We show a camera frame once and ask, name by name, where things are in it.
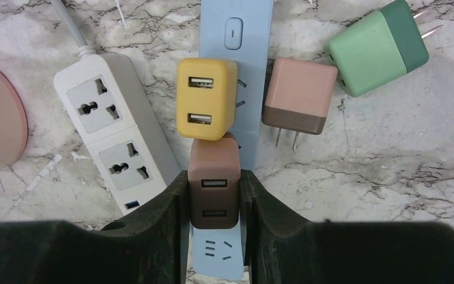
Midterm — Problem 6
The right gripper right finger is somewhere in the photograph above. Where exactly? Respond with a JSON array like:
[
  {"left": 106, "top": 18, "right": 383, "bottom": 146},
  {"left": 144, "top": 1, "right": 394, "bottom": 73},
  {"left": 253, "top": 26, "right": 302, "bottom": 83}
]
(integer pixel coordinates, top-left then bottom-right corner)
[{"left": 240, "top": 170, "right": 454, "bottom": 283}]

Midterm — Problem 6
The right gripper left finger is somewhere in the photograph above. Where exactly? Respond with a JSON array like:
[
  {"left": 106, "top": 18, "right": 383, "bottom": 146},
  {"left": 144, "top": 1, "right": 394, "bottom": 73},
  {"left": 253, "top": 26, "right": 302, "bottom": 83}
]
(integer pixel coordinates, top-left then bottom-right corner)
[{"left": 0, "top": 171, "right": 189, "bottom": 283}]

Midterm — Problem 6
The pink charger plug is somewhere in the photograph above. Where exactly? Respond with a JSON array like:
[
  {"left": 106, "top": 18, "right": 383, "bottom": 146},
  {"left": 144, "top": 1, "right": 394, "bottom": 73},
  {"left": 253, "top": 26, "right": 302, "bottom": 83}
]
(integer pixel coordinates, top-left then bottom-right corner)
[
  {"left": 262, "top": 57, "right": 338, "bottom": 150},
  {"left": 187, "top": 132, "right": 241, "bottom": 230}
]

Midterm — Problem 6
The yellow charger plug front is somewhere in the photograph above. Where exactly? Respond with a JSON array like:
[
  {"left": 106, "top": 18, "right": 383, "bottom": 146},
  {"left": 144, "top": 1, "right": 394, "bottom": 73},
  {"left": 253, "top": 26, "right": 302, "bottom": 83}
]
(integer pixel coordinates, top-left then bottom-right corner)
[{"left": 176, "top": 57, "right": 238, "bottom": 141}]

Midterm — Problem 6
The green charger plug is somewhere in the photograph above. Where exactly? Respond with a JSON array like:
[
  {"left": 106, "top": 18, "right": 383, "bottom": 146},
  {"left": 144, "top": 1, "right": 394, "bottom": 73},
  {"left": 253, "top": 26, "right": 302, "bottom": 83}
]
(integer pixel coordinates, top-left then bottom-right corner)
[{"left": 325, "top": 0, "right": 441, "bottom": 98}]

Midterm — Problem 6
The white power strip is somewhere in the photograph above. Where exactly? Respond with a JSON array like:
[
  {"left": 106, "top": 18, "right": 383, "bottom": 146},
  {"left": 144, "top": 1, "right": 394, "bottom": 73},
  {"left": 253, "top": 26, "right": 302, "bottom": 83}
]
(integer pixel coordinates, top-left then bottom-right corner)
[{"left": 53, "top": 54, "right": 180, "bottom": 214}]

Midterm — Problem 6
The blue long power strip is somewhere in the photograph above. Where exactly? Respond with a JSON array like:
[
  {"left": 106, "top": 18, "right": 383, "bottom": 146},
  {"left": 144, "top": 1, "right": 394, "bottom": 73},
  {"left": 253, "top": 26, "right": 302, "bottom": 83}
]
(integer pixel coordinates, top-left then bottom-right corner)
[{"left": 192, "top": 1, "right": 274, "bottom": 281}]

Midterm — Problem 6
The grey power cable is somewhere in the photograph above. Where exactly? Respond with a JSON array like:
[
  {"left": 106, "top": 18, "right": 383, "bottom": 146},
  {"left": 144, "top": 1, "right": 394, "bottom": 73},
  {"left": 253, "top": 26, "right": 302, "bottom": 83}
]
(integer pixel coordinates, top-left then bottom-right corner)
[{"left": 50, "top": 0, "right": 95, "bottom": 57}]

